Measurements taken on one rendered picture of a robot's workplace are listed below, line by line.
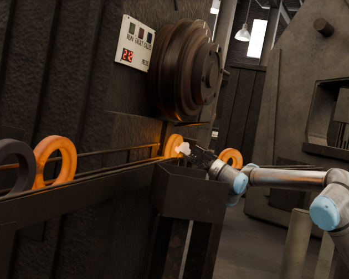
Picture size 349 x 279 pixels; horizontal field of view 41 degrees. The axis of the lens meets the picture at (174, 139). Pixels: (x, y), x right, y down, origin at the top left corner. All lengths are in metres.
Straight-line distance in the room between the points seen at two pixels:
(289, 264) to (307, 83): 2.46
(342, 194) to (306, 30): 3.26
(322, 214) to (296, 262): 0.96
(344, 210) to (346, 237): 0.10
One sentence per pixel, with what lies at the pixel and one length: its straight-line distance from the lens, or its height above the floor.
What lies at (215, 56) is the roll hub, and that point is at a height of 1.20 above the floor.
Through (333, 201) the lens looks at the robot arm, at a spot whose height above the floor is 0.71.
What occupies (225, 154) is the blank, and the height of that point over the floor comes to 0.75.
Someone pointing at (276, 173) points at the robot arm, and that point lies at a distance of 2.10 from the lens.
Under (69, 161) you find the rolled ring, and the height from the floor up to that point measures 0.71.
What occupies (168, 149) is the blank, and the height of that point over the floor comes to 0.75.
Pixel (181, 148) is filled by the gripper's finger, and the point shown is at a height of 0.76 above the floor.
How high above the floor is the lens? 0.91
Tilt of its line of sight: 3 degrees down
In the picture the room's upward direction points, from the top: 11 degrees clockwise
